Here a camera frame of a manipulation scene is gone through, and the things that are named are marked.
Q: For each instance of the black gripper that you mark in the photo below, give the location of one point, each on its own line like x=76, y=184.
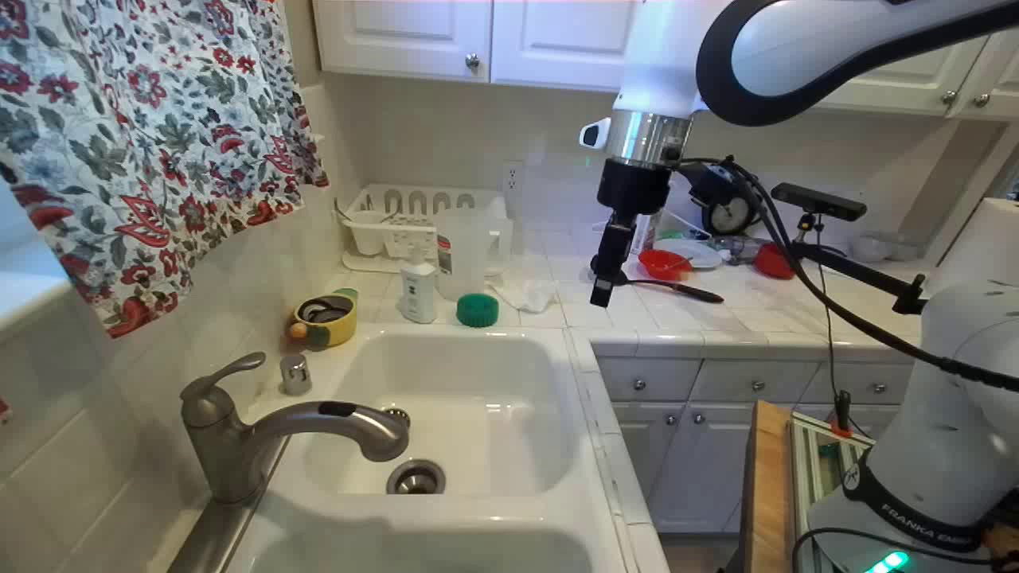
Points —
x=631, y=190

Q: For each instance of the brushed steel faucet spout body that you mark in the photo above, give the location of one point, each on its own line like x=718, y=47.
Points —
x=321, y=416

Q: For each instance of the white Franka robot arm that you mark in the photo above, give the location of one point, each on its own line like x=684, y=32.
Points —
x=933, y=426

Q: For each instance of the red plastic bowl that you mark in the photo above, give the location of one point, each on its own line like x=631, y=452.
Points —
x=663, y=262

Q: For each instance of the black spatula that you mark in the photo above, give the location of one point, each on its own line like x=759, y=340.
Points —
x=680, y=287

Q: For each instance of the green round lid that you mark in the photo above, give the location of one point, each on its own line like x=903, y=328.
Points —
x=480, y=309

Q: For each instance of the black round clock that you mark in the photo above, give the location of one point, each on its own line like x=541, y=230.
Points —
x=735, y=214

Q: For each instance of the clear plastic measuring jug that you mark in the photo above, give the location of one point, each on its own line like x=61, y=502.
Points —
x=465, y=257

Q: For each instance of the red plastic cup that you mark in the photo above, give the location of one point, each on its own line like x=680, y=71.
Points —
x=776, y=262

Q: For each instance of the white lower cabinets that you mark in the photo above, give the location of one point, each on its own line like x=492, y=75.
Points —
x=689, y=446

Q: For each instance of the white double basin sink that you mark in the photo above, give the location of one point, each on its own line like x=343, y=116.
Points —
x=457, y=404

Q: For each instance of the white dish rack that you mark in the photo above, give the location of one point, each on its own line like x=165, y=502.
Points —
x=393, y=218

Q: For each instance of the wooden robot table top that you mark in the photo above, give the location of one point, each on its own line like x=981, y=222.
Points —
x=769, y=490

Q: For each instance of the metal sink drain strainer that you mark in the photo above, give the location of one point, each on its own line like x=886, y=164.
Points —
x=415, y=478

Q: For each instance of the small chrome counter cap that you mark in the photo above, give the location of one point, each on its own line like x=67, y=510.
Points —
x=293, y=375

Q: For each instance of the floral patterned curtain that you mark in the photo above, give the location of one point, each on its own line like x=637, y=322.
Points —
x=137, y=128

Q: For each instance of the black stereo camera bar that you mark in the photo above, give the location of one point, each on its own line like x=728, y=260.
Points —
x=818, y=199

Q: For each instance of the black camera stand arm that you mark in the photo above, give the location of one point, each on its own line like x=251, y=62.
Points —
x=862, y=273

